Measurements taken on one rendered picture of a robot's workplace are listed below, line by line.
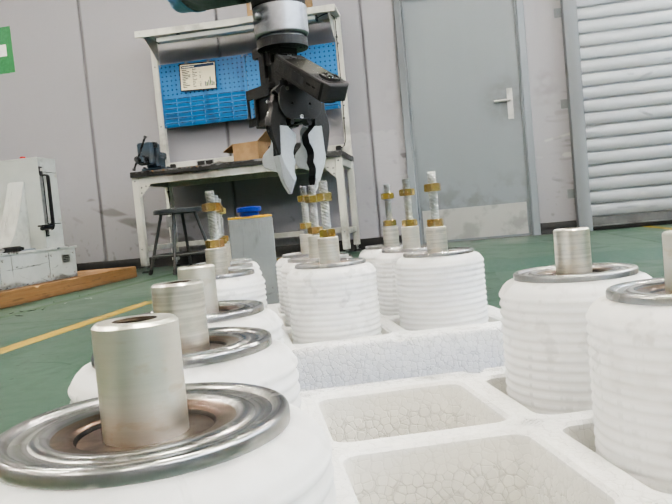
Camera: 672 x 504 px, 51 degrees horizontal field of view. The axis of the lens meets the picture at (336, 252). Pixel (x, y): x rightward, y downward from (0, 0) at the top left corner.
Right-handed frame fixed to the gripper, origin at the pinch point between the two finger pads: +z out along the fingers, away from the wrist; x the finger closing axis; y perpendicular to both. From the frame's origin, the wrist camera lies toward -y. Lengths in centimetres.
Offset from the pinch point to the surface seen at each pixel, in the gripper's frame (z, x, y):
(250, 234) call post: 6.6, -0.7, 16.3
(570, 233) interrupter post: 7, 19, -53
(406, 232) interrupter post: 7.7, -3.0, -16.0
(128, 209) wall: -16, -186, 505
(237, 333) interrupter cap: 10, 42, -50
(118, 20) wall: -176, -192, 498
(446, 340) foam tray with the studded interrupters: 18.0, 7.9, -31.2
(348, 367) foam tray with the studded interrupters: 19.5, 16.3, -26.1
